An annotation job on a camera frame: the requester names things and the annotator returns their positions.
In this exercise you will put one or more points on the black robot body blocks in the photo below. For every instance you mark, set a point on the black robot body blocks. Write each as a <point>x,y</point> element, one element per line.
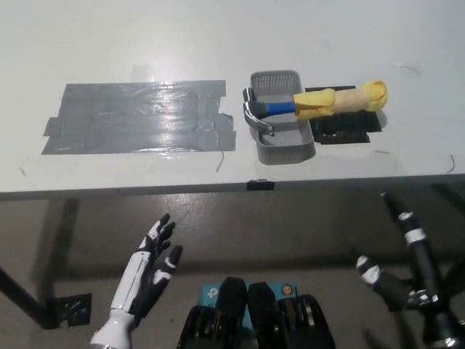
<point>265,320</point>

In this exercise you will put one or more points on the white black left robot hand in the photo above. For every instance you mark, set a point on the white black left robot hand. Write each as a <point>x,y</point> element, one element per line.
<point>136,270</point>

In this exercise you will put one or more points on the black tape patch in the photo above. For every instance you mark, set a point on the black tape patch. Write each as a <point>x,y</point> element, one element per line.
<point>345,131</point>

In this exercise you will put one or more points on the small black tape strip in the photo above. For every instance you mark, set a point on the small black tape strip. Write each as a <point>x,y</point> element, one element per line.
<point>260,185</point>

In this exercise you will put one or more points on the teal router box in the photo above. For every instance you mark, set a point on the teal router box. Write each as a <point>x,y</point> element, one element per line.
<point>210,295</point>

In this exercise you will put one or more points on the black metal table foot bar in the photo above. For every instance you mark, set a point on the black metal table foot bar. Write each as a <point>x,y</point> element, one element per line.
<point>25,294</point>

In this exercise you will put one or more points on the gray perforated plastic container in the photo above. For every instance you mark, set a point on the gray perforated plastic container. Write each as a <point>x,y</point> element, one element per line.
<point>287,143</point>

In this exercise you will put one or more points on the dark table leg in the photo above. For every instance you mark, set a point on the dark table leg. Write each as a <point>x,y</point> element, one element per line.
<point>65,236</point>

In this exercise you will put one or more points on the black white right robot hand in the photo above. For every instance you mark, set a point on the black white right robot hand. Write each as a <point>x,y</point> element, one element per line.
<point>423,261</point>

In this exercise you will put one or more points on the grey duct tape patch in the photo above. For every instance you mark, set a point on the grey duct tape patch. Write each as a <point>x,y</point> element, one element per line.
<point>145,120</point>

